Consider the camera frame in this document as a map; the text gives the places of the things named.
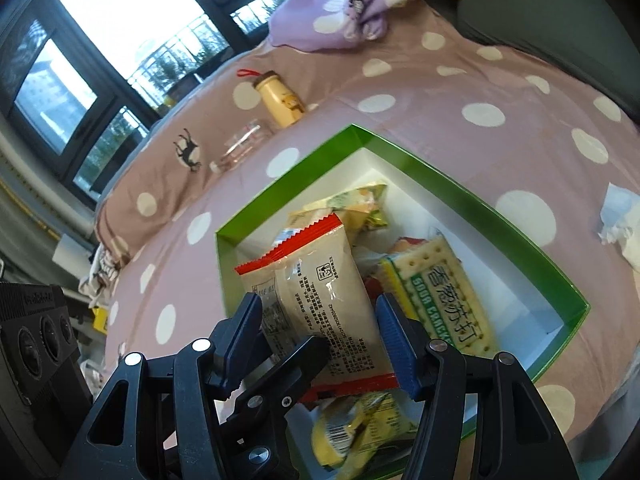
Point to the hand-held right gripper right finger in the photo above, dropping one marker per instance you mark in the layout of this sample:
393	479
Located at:
400	355

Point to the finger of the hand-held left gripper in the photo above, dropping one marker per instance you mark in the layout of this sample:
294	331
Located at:
295	370

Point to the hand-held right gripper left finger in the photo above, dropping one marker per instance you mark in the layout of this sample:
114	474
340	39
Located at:
242	350

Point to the green-labelled cracker packet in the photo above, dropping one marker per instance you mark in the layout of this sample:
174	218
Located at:
440	290

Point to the beige red-edged snack packet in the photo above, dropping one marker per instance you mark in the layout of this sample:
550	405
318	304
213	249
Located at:
320	290

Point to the pale yellow green snack packet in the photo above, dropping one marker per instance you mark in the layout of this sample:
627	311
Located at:
350	435

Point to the green cardboard box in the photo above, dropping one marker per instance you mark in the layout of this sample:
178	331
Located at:
510	310

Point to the orange-yellow snack packet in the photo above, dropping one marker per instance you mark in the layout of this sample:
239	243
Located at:
350	205

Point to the yellow plastic object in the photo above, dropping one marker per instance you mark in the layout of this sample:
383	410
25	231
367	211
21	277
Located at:
100	320

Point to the white striped cloth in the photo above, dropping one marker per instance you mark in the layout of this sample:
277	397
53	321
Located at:
102	272

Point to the white box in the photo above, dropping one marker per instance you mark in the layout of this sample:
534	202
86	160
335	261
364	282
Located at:
70	252

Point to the pink polka-dot pillow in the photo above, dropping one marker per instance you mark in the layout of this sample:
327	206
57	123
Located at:
165	175

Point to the clear plastic bottle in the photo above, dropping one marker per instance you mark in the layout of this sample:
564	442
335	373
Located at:
242	145

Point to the yellow bottle with brown cap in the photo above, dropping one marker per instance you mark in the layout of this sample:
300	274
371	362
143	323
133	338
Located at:
280	105

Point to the crumpled white tissue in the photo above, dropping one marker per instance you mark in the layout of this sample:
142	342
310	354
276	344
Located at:
620	210

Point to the purple floral cloth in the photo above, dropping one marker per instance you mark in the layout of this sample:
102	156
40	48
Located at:
310	20

